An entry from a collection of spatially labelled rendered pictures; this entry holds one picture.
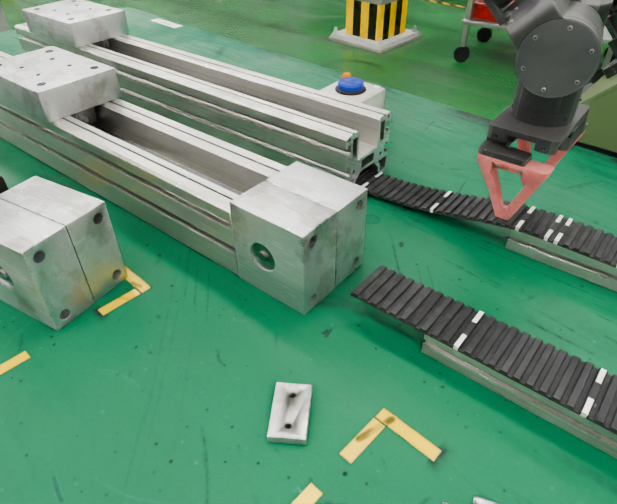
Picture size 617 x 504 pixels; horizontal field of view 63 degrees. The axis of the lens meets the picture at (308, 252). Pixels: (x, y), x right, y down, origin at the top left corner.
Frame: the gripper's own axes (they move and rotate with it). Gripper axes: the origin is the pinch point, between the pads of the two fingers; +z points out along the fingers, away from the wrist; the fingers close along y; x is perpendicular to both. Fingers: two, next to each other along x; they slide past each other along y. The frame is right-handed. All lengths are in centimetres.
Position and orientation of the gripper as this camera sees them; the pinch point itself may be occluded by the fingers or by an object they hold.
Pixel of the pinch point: (517, 194)
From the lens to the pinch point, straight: 59.3
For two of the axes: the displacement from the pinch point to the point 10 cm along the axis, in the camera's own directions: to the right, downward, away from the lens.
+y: -6.2, 5.0, -6.1
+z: 0.1, 7.8, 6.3
